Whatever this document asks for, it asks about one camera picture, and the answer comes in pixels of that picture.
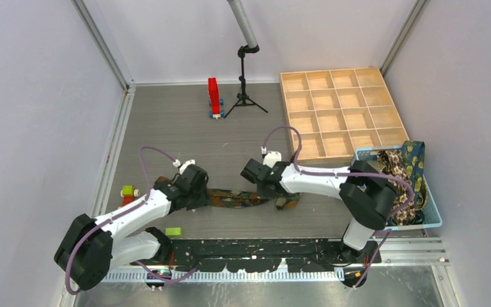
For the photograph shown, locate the green red toy blocks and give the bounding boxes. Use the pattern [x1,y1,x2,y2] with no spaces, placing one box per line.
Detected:
[118,185,140,209]

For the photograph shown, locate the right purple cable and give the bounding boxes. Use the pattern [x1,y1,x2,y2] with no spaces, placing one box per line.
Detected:
[261,125,416,289]

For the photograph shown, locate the aluminium front rail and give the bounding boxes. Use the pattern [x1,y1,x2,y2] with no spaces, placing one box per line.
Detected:
[64,237,451,284]

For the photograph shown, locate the blue tie yellow leaves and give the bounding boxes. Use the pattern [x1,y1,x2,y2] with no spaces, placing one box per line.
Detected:
[401,140,428,210]

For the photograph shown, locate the blue orange green tie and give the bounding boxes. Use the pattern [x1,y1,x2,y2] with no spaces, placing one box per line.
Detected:
[154,177,301,212]

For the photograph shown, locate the lime green block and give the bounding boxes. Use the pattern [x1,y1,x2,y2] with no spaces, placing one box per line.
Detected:
[164,227,182,237]

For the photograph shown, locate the black tripod stand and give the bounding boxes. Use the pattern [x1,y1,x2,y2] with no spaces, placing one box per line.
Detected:
[224,45,269,118]

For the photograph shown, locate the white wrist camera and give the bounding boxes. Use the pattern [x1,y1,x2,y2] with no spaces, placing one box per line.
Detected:
[173,159,196,174]
[261,146,282,168]

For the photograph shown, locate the light blue plastic basket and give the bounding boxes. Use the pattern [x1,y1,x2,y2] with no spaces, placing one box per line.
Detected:
[353,146,443,232]

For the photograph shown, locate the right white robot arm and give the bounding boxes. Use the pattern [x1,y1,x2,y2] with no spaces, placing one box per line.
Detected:
[240,159,398,263]

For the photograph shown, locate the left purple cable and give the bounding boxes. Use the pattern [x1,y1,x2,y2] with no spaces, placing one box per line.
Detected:
[64,146,178,296]

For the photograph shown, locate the red toy block truck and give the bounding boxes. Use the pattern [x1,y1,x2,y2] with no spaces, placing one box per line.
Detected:
[208,77,224,119]

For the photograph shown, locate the purple cable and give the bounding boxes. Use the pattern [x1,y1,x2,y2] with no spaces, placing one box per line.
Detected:
[64,146,178,296]
[261,125,416,289]

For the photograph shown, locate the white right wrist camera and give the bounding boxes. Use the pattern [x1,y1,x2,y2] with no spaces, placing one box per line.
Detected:
[261,146,282,168]

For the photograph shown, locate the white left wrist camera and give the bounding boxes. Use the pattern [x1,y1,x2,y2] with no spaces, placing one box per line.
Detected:
[173,159,196,174]

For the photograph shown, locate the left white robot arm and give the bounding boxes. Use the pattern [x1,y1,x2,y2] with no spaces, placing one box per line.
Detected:
[54,161,209,291]

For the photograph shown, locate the wooden compartment tray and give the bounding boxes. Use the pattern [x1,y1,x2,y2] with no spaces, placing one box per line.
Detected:
[280,67,409,164]

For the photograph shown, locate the grey pole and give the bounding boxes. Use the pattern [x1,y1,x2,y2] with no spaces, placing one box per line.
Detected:
[227,0,260,53]

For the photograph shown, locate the brown floral black tie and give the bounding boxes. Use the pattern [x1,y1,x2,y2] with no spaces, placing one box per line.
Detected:
[377,149,425,226]

